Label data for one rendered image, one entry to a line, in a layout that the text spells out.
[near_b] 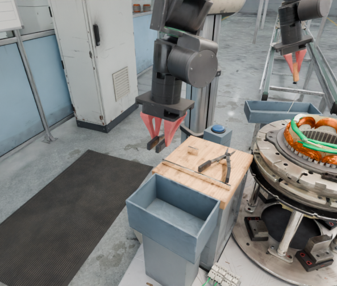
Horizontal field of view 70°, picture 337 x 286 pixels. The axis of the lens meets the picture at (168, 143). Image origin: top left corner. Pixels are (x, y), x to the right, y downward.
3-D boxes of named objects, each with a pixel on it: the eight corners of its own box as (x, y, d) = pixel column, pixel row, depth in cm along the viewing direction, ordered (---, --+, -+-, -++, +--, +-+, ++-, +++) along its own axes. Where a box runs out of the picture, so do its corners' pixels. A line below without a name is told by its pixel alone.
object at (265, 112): (290, 161, 109) (311, 102, 93) (299, 177, 100) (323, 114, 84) (234, 158, 111) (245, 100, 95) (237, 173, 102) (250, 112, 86)
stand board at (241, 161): (224, 210, 51) (225, 202, 50) (152, 178, 60) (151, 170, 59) (252, 162, 66) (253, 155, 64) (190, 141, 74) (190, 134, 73)
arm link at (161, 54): (175, 34, 45) (148, 33, 42) (198, 40, 40) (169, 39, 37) (172, 71, 48) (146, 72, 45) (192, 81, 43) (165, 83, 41)
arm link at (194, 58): (196, 5, 43) (155, -9, 38) (245, 9, 35) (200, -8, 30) (181, 72, 48) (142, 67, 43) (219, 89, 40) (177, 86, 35)
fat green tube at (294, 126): (305, 146, 54) (308, 139, 53) (286, 142, 55) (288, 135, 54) (307, 119, 65) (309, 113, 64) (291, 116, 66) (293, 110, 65)
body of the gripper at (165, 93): (181, 120, 44) (186, 79, 40) (133, 106, 47) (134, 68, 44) (194, 109, 49) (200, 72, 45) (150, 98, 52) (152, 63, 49)
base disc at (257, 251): (373, 319, 56) (375, 317, 56) (212, 249, 71) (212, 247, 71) (353, 205, 85) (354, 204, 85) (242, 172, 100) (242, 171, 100)
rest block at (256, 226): (261, 222, 76) (263, 217, 75) (267, 237, 72) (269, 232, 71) (248, 222, 76) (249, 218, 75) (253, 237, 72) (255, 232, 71)
